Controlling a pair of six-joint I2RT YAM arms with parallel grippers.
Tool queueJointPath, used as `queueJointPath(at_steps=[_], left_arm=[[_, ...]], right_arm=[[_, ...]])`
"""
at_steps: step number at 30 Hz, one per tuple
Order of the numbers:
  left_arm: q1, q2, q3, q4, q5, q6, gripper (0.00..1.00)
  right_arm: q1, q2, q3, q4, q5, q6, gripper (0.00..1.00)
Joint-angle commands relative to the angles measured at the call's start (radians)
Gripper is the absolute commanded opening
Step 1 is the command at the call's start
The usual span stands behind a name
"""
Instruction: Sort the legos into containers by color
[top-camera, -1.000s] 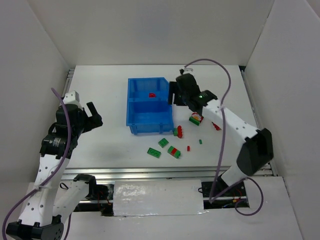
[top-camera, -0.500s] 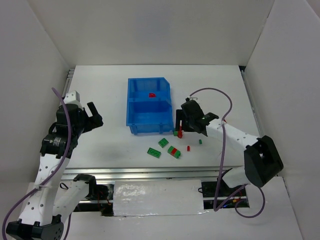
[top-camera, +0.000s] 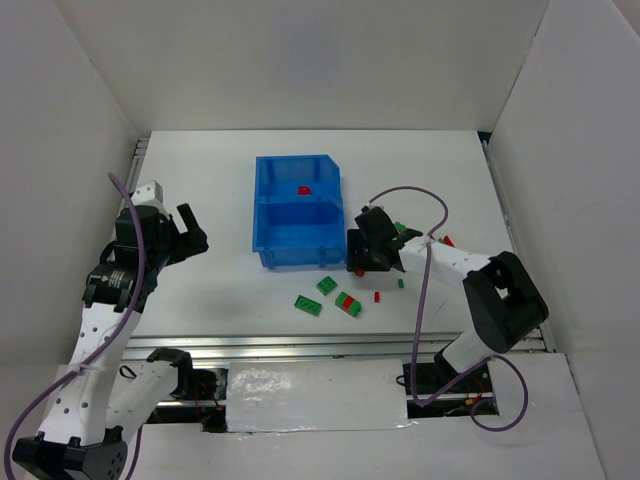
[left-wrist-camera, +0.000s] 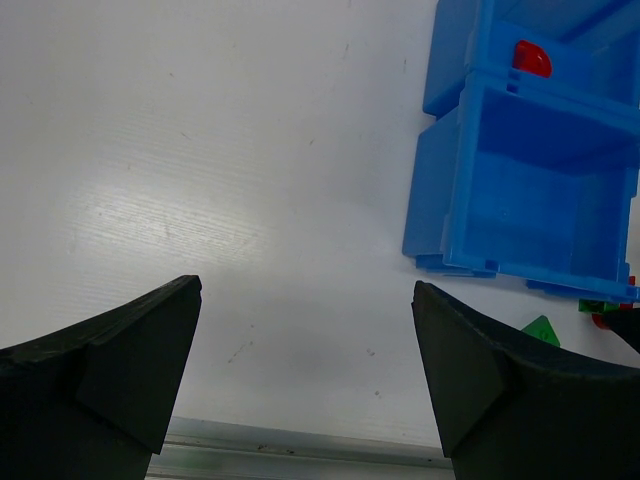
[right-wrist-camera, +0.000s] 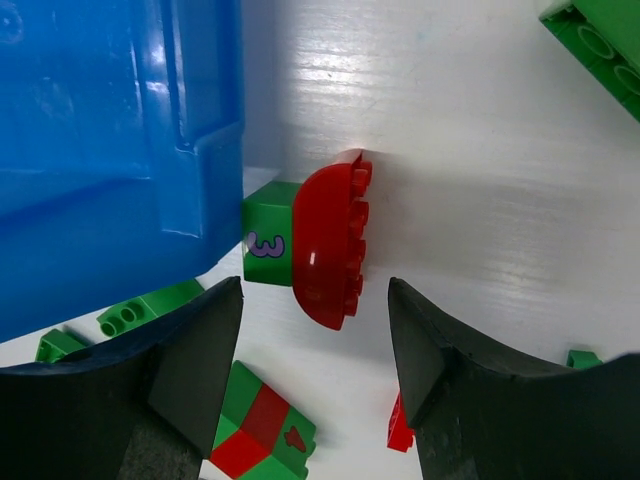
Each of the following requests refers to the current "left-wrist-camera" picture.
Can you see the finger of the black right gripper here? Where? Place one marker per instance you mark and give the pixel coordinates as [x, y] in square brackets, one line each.
[625, 324]

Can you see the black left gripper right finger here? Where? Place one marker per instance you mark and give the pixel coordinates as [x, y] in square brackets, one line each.
[510, 406]

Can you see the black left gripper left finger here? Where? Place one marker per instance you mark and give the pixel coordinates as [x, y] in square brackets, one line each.
[94, 400]

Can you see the red half-round brick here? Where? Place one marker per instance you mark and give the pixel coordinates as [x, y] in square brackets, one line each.
[598, 318]

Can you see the green sloped 2x2 brick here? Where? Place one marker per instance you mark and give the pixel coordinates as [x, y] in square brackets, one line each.
[541, 329]

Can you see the red curved brick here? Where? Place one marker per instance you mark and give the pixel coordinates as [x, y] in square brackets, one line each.
[532, 58]

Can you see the small green tile piece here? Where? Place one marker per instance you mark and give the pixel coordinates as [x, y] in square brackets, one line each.
[596, 307]

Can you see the blue near bin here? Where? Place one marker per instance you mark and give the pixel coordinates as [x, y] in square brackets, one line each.
[529, 184]

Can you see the blue bin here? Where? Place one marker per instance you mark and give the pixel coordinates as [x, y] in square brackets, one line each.
[592, 46]
[529, 184]

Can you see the blue far bin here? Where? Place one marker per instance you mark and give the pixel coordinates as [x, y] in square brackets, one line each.
[592, 46]

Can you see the aluminium table rail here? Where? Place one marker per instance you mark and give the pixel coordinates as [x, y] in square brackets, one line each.
[199, 449]

